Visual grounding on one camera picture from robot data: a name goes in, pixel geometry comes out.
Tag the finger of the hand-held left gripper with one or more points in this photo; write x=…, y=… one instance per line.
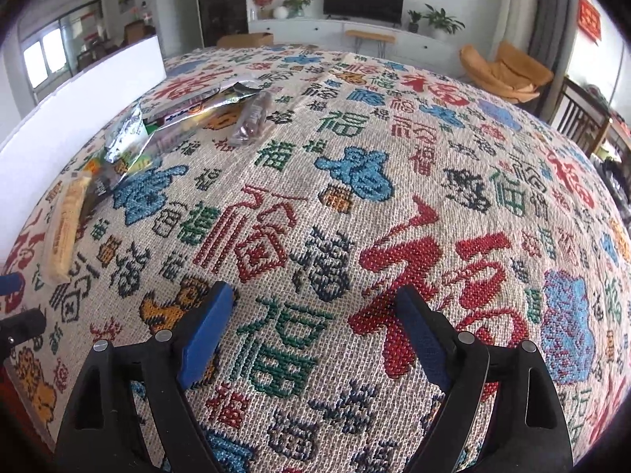
x=22, y=327
x=11, y=286

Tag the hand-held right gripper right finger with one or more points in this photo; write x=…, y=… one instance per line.
x=419, y=335

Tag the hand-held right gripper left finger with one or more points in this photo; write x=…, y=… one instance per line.
x=207, y=335

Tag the beige wafer packet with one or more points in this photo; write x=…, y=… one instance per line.
x=64, y=229

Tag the dark sausage stick packet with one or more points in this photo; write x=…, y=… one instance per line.
x=103, y=185

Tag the white board panel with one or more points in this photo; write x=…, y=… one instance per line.
x=74, y=123

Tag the green snack packet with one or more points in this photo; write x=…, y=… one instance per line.
x=138, y=160

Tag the white triangular snack packet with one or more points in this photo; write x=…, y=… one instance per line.
x=125, y=133

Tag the small clear cake packet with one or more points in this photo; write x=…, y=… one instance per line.
x=251, y=118

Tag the dark chocolate bar packet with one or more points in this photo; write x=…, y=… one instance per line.
x=180, y=114

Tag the printed woven blanket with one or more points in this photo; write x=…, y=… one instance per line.
x=374, y=197

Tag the window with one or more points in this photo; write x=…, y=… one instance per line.
x=44, y=59

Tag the dark wooden slatted chair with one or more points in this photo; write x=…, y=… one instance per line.
x=579, y=118

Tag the orange lounge chair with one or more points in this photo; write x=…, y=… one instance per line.
x=512, y=71

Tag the wooden dining chair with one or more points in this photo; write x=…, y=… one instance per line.
x=134, y=32

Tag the brown cardboard box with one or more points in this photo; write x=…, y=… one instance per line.
x=245, y=40

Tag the wooden stool with metal legs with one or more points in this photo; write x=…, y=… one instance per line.
x=369, y=36

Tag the large potted plant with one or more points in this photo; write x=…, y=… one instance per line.
x=443, y=22

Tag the small potted plant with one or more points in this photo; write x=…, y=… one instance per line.
x=414, y=20

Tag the white television cabinet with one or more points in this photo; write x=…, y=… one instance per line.
x=315, y=32

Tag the white round vase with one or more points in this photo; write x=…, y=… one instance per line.
x=280, y=12

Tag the black display cabinet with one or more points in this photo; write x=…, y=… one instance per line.
x=222, y=0

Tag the black television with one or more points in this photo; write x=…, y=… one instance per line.
x=365, y=1

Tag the white patterned curtain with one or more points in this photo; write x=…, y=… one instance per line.
x=515, y=10

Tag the red flowers in vase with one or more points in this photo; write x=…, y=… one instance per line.
x=263, y=0

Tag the green plant in vase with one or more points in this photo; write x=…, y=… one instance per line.
x=297, y=4

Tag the grey curtain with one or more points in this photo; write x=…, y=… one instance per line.
x=554, y=15

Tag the red wall hanging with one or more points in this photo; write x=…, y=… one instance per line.
x=590, y=18

